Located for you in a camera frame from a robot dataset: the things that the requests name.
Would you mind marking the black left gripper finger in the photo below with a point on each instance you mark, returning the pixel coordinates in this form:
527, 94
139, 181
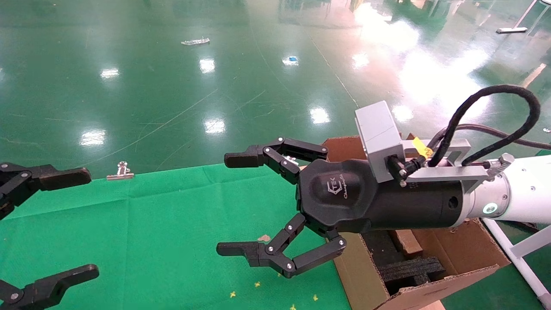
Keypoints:
56, 177
56, 282

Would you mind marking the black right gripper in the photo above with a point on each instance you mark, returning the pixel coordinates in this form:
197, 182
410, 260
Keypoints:
344, 202

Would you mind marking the small brown cardboard box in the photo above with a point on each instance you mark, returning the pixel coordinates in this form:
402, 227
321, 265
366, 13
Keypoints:
407, 243

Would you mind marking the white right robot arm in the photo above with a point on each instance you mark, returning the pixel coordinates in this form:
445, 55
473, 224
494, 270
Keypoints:
525, 193

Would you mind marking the small cardboard scrap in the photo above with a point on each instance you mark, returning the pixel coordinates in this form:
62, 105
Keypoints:
263, 237

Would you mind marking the large open cardboard carton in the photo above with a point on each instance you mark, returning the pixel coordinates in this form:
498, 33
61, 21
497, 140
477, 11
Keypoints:
473, 249

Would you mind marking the silver binder clip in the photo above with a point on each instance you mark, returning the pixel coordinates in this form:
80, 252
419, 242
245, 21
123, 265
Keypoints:
122, 172
290, 160

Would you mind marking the green felt cloth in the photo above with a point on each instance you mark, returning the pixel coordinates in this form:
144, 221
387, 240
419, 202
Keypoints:
163, 232

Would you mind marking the black foam insert block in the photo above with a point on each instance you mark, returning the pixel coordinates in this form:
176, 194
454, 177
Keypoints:
413, 271

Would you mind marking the white bar on floor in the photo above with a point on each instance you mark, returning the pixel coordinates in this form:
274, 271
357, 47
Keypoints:
511, 30

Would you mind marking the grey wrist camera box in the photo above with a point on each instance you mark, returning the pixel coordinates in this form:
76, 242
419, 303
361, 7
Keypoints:
379, 137

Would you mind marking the grey metal camera bracket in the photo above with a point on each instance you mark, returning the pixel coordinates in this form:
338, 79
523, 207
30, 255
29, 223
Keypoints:
452, 173

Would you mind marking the white pipe frame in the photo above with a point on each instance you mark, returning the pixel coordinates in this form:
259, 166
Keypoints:
516, 254

